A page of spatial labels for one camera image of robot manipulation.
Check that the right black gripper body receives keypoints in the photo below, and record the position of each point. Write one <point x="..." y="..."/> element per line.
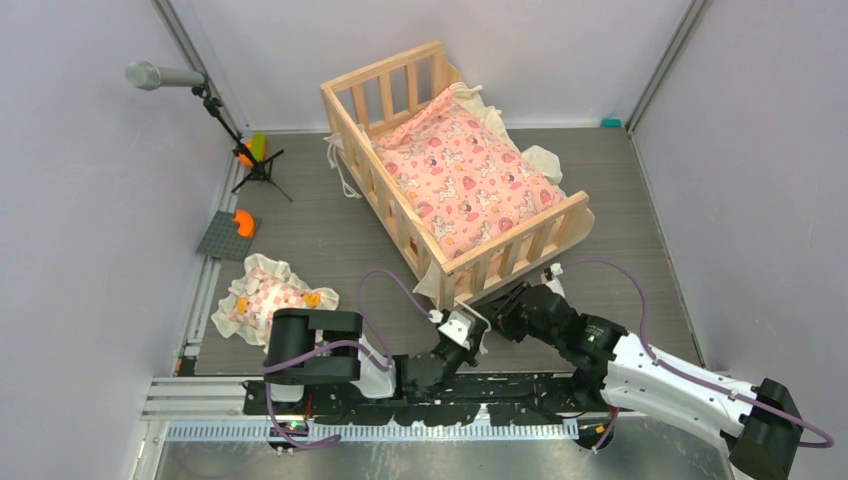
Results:
<point x="512" y="318"/>

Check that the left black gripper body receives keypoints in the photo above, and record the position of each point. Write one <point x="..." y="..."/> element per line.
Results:
<point x="453" y="359"/>

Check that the pink printed cushion with ties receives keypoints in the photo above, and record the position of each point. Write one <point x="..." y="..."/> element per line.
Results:
<point x="466" y="210"/>

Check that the wooden slatted pet bed frame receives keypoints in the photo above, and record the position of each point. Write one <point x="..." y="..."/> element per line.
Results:
<point x="384" y="95"/>

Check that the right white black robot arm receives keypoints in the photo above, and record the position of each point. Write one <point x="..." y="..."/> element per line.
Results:
<point x="751" y="423"/>

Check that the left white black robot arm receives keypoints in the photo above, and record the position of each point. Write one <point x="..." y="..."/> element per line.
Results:
<point x="321" y="347"/>

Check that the teal small block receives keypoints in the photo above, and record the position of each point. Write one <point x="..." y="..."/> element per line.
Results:
<point x="614" y="123"/>

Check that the small checkered ruffled pillow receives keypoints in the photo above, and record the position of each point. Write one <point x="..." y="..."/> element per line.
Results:
<point x="267" y="286"/>

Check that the orange curved toy piece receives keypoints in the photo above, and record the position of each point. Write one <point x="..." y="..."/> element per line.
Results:
<point x="245" y="223"/>

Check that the grey building plate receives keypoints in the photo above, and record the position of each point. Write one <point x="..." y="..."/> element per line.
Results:
<point x="221" y="241"/>

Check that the orange green toy ball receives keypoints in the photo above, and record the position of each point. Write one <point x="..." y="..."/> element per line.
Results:
<point x="257" y="145"/>

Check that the silver microphone on tripod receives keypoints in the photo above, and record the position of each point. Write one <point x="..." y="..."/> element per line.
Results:
<point x="146" y="76"/>

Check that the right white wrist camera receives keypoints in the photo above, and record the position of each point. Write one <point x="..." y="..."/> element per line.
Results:
<point x="551" y="278"/>

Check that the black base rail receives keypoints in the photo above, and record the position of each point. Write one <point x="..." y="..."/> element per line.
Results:
<point x="513" y="399"/>

